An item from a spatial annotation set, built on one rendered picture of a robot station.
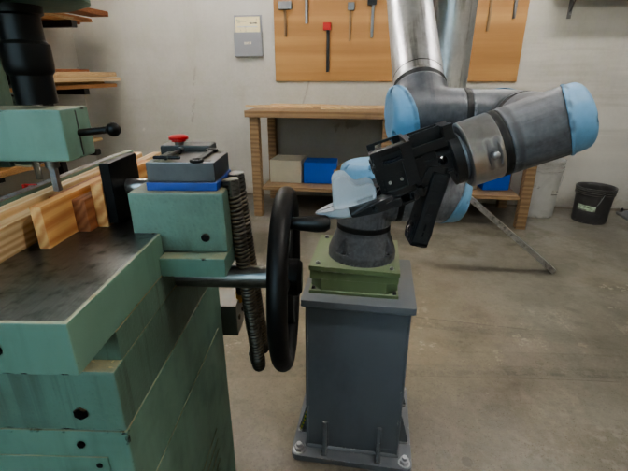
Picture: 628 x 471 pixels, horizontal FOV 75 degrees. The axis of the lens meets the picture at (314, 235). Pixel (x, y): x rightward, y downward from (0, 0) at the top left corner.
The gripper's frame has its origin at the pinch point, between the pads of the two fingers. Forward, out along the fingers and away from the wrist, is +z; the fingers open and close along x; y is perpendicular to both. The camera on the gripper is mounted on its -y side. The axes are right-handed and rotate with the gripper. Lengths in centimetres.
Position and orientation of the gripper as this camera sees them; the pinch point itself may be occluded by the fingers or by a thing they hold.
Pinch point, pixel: (326, 216)
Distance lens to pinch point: 60.4
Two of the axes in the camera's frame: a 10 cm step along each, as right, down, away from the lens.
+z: -9.4, 3.1, 1.5
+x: -0.3, 3.6, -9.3
